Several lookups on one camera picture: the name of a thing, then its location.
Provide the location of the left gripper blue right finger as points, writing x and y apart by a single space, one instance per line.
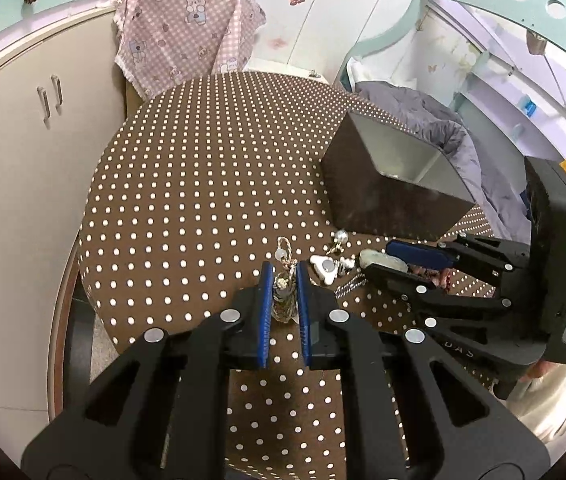
410 410

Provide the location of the person's right hand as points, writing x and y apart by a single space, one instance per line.
544 368

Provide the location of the dark metal tin box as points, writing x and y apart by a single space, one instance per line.
383 181

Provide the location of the pearl earring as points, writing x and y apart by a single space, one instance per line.
339 242

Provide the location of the grey duvet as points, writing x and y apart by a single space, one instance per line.
437 124

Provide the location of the brown polka dot tablecloth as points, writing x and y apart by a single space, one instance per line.
196 190

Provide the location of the pink bear patterned cloth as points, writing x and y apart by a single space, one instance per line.
163 43

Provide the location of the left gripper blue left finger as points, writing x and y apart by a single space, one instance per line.
159 410

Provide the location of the pink white bear charm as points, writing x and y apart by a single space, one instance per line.
329 269

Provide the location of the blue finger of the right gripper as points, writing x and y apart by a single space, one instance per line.
485 258
476 330

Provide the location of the beige curved cabinet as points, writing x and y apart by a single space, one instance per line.
61 100

